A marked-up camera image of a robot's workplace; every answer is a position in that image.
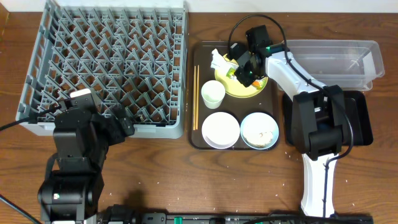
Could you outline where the light blue bowl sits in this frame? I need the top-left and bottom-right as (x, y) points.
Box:
(240, 112), (279, 151)

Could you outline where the green orange snack wrapper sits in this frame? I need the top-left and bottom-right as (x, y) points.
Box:
(226, 68), (268, 90)

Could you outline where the pale green plastic cup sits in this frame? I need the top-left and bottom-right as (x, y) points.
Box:
(201, 80), (226, 109)

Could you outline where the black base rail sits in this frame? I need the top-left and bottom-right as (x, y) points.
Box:
(90, 205), (374, 224)

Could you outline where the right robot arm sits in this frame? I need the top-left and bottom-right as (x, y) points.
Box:
(228, 43), (353, 218)

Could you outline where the clear plastic bin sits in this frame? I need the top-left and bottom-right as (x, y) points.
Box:
(287, 39), (385, 91)

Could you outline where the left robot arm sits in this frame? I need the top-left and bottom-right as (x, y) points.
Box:
(37, 108), (134, 223)

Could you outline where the white napkin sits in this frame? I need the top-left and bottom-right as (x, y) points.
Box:
(211, 49), (238, 76)

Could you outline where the rice leftovers pile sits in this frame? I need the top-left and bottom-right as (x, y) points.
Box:
(243, 131), (273, 148)

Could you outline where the black rectangular tray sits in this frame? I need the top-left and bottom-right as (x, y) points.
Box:
(282, 90), (374, 146)

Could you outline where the yellow round plate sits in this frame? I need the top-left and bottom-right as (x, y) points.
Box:
(215, 70), (268, 98)

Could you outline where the white pink shallow bowl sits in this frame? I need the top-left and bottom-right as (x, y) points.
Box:
(201, 112), (240, 149)

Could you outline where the grey plastic dish rack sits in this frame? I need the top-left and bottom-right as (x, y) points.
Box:
(16, 1), (188, 139)

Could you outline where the dark brown serving tray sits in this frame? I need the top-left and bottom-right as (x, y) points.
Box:
(188, 41), (281, 150)

